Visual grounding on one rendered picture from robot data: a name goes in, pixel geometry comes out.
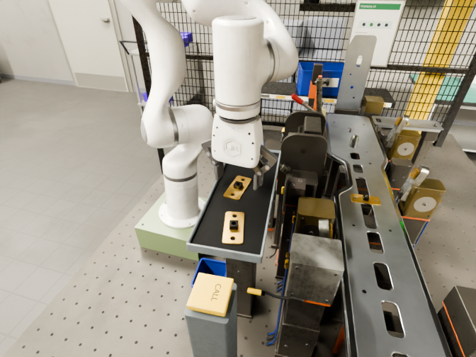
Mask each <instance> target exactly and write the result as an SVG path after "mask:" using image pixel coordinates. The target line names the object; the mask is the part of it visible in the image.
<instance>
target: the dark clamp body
mask: <svg viewBox="0 0 476 357"><path fill-rule="evenodd" d="M288 177H293V178H299V179H306V186H305V197H311V198H315V194H316V190H317V184H318V182H317V173H316V172H313V171H301V170H294V169H291V170H290V172H287V173H286V178H285V186H283V187H282V190H281V193H282V201H281V207H280V219H279V225H278V236H279V230H280V224H281V213H282V211H283V214H285V192H286V186H287V180H288ZM282 230H283V224H282V227H281V234H280V244H279V249H277V246H278V236H277V242H276V251H277V254H276V251H275V253H274V254H273V255H272V256H274V255H275V254H276V264H275V266H276V265H278V257H279V252H280V246H281V235H282ZM272 256H268V257H269V258H271V257H272Z"/></svg>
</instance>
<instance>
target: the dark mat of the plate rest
mask: <svg viewBox="0 0 476 357"><path fill-rule="evenodd" d="M272 153H273V154H275V155H276V156H277V157H279V153H274V152H272ZM277 163H278V160H277V161H276V163H275V164H274V165H273V166H272V167H271V168H270V169H269V170H268V171H267V172H265V173H263V183H262V185H261V186H259V187H258V188H257V190H256V191H255V190H254V189H253V187H254V174H255V173H256V172H255V171H254V170H253V169H252V168H246V167H243V166H237V165H234V164H228V163H226V165H225V168H224V174H223V176H222V177H221V178H220V180H219V181H218V182H217V185H216V187H215V190H214V192H213V194H212V196H211V198H210V201H209V203H208V205H207V208H206V209H205V212H204V213H203V216H202V218H201V220H200V222H199V225H198V227H197V229H196V231H195V234H194V235H193V238H192V240H191V244H199V245H203V246H207V247H215V248H220V249H228V250H232V251H240V252H244V253H249V254H257V255H260V254H261V248H262V243H263V239H264V232H265V228H266V221H267V217H268V209H269V205H270V202H271V194H272V190H273V183H274V179H275V175H276V168H277ZM237 176H243V177H247V178H250V179H251V183H250V184H249V185H248V187H247V188H246V190H245V192H244V193H243V195H242V196H241V198H240V199H239V200H233V199H231V198H226V197H224V193H225V191H226V190H227V189H228V188H229V187H230V185H231V184H232V182H233V180H235V178H236V177H237ZM226 212H243V213H244V235H243V244H223V243H222V237H223V231H224V225H225V213H226Z"/></svg>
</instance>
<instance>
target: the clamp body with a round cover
mask: <svg viewBox="0 0 476 357"><path fill-rule="evenodd" d="M293 214H294V215H293V221H292V223H293V228H292V232H291V238H290V246H291V241H292V236H293V233H297V234H306V235H310V236H316V237H319V220H328V219H329V223H331V225H332V226H333V224H334V219H335V210H334V202H333V201H332V200H327V199H321V198H311V197H305V196H300V197H299V199H298V204H297V211H296V210H294V211H293ZM290 246H289V251H288V252H289V253H290ZM280 283H283V280H282V281H281V282H277V283H276V284H277V286H276V288H277V289H276V292H277V293H278V292H279V291H280V290H282V288H283V287H282V288H281V289H279V287H281V286H282V285H283V284H282V285H280ZM278 289H279V290H278Z"/></svg>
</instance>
